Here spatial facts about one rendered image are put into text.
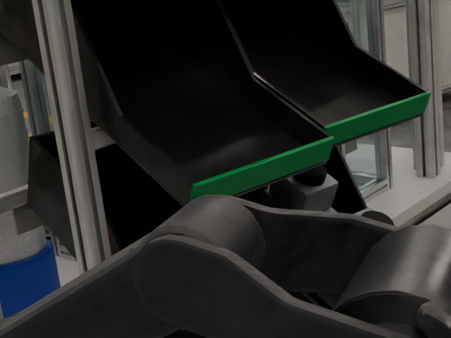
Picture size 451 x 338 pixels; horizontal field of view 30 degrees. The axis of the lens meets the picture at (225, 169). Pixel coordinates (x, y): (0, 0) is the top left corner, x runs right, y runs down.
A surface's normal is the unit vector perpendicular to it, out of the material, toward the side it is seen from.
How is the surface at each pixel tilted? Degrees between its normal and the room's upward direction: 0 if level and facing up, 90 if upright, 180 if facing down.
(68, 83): 90
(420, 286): 12
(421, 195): 0
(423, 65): 90
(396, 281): 7
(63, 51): 90
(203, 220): 20
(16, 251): 90
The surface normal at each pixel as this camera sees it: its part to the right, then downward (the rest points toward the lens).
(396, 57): 0.65, 0.15
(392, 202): -0.11, -0.95
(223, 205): 0.22, -0.89
